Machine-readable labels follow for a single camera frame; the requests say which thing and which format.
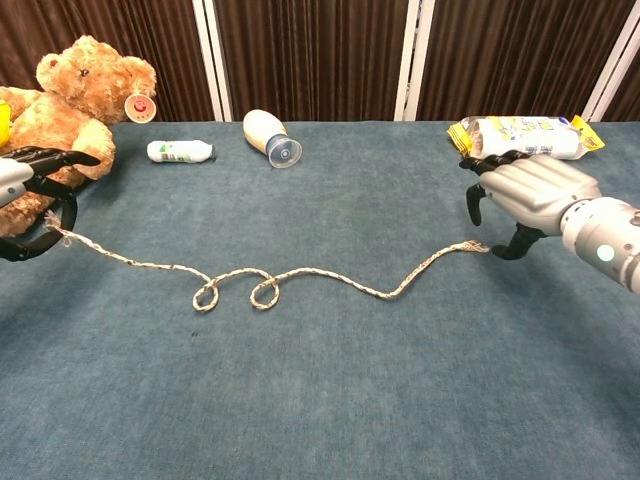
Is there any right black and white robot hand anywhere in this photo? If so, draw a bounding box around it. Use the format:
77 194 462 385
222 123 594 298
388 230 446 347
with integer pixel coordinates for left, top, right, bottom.
458 149 602 261

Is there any small white plastic bottle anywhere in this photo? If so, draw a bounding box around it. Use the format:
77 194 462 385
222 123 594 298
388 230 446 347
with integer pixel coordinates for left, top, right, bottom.
146 139 215 165

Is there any brown pleated partition screen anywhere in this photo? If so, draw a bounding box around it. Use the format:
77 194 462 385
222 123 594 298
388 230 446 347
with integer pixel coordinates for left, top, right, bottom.
602 29 640 122
0 0 216 122
417 0 626 122
214 0 411 122

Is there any white bottle with blue cap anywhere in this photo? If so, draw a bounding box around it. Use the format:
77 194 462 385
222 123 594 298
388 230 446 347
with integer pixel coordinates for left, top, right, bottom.
242 109 303 170

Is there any brown teddy bear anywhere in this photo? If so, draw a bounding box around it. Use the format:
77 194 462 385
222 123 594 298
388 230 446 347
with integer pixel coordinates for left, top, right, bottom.
0 34 158 239

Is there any beige braided rope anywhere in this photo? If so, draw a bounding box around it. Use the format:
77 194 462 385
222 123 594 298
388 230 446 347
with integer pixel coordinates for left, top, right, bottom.
43 209 492 314

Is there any yellow and white wipes pack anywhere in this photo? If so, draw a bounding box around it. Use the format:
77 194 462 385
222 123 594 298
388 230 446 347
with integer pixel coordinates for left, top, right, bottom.
446 114 606 162

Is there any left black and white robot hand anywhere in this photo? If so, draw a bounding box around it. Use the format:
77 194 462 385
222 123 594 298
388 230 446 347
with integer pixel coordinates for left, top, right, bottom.
0 145 101 262

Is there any blue felt table mat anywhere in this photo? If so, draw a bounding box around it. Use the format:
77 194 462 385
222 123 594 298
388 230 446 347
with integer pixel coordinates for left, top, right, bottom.
0 119 640 480

